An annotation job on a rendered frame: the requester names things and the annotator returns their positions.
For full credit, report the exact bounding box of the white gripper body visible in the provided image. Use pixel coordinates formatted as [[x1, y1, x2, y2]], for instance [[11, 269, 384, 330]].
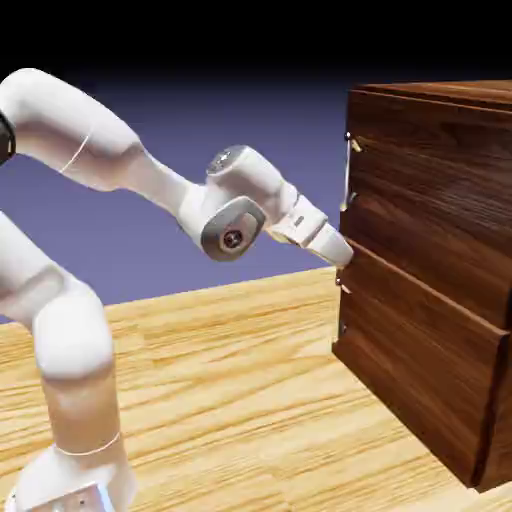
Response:
[[307, 222, 355, 268]]

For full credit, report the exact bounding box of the large dark wooden door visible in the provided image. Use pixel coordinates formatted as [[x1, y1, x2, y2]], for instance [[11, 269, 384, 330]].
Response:
[[339, 89, 512, 330]]

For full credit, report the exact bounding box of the dark wooden cabinet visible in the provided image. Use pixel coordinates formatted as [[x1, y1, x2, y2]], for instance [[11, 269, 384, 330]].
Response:
[[331, 79, 512, 493]]

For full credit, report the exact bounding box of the small dark wooden door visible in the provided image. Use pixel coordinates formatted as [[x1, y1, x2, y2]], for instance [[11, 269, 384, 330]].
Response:
[[331, 239, 511, 488]]

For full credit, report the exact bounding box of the short silver handle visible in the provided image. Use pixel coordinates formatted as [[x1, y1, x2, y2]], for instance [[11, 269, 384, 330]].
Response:
[[334, 275, 353, 338]]

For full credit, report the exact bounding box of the long silver handle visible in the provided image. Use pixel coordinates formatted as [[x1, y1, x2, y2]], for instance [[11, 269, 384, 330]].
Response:
[[339, 131, 364, 212]]

